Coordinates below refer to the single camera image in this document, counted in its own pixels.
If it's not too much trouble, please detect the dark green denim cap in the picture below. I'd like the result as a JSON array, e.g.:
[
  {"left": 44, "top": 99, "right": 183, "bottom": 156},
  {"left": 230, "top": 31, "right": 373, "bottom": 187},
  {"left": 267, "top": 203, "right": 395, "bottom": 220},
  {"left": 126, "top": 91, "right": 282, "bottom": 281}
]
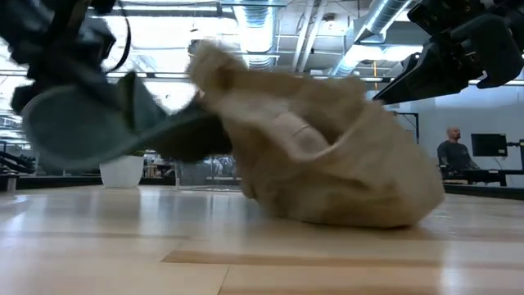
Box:
[{"left": 20, "top": 71, "right": 234, "bottom": 171}]

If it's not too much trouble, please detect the silver spiral ceiling duct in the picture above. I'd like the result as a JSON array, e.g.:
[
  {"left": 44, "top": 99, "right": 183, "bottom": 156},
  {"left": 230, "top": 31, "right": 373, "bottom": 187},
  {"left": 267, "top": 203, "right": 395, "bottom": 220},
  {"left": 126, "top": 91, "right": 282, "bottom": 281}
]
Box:
[{"left": 327, "top": 0, "right": 413, "bottom": 79}]

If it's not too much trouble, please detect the overhead frame light bar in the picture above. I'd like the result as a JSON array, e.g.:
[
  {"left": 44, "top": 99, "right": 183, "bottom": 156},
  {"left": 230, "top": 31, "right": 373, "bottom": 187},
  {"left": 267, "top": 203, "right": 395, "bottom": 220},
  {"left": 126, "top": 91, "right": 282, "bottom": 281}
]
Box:
[{"left": 0, "top": 69, "right": 524, "bottom": 87}]

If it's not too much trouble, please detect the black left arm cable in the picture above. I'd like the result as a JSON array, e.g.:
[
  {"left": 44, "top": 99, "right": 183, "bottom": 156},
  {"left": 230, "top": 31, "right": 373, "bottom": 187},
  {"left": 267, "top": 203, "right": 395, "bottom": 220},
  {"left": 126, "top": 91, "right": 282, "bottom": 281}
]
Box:
[{"left": 104, "top": 0, "right": 132, "bottom": 75}]

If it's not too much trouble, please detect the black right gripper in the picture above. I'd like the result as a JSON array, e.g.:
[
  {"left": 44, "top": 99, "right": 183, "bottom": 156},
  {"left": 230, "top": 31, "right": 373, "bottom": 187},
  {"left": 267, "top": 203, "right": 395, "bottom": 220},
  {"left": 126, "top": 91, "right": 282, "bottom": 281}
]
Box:
[{"left": 372, "top": 0, "right": 492, "bottom": 106}]

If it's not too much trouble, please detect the black background rig frame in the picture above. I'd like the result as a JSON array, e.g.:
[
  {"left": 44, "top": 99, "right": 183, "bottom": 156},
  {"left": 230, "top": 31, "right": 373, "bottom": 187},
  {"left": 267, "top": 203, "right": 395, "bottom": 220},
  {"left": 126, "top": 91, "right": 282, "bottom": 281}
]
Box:
[{"left": 391, "top": 111, "right": 421, "bottom": 144}]

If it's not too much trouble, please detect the green plant in white pot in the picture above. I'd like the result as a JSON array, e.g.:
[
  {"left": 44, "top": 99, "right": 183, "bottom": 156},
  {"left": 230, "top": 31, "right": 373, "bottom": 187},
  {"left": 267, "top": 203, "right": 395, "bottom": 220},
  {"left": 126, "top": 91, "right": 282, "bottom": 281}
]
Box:
[{"left": 99, "top": 149, "right": 147, "bottom": 188}]

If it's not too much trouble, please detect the silver corrugated ceiling duct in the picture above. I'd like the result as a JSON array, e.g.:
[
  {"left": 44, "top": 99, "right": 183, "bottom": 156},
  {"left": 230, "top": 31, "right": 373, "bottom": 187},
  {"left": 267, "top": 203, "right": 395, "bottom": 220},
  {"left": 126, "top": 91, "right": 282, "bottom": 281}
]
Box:
[{"left": 233, "top": 0, "right": 282, "bottom": 70}]

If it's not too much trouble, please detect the person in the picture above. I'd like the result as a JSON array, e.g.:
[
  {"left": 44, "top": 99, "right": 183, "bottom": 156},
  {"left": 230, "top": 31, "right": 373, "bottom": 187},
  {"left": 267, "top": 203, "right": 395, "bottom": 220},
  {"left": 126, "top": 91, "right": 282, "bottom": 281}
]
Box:
[{"left": 436, "top": 125, "right": 481, "bottom": 173}]

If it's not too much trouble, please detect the dark background desk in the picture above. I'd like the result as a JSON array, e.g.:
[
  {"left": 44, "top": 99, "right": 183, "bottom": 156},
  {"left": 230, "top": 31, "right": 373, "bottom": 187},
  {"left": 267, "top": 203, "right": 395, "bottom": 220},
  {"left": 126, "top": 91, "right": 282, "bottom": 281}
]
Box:
[{"left": 440, "top": 168, "right": 524, "bottom": 188}]

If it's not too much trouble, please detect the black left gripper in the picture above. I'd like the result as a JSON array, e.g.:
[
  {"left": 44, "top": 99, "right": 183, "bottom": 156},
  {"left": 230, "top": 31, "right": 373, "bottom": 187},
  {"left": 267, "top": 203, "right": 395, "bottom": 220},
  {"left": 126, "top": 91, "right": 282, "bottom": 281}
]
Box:
[{"left": 11, "top": 57, "right": 124, "bottom": 114}]

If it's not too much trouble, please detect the black monitor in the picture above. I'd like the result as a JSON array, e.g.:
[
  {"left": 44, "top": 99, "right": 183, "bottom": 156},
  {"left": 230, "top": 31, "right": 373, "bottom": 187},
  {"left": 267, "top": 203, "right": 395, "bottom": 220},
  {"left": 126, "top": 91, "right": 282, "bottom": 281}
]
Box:
[{"left": 470, "top": 133, "right": 508, "bottom": 158}]

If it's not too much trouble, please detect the beige cotton cap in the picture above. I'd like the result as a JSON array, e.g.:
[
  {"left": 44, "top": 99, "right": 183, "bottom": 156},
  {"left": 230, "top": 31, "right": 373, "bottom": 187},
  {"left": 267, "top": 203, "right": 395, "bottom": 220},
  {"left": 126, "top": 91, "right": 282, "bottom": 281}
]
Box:
[{"left": 187, "top": 39, "right": 446, "bottom": 229}]

